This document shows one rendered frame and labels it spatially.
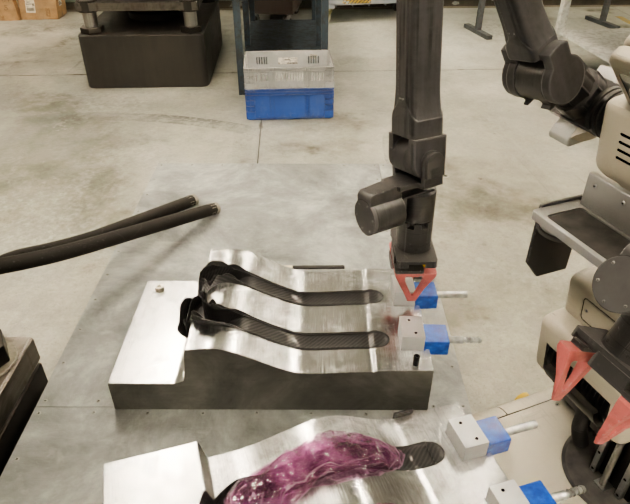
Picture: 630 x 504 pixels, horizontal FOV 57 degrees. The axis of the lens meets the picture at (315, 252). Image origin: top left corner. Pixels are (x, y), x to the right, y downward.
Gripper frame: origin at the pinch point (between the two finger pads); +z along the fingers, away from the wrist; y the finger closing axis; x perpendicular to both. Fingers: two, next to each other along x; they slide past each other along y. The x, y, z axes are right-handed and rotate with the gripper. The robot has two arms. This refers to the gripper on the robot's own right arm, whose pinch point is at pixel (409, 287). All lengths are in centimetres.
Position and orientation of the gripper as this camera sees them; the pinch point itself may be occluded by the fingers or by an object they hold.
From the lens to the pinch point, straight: 102.9
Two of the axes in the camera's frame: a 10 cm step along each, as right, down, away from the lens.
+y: 0.0, 5.7, -8.2
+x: 10.0, -0.2, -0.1
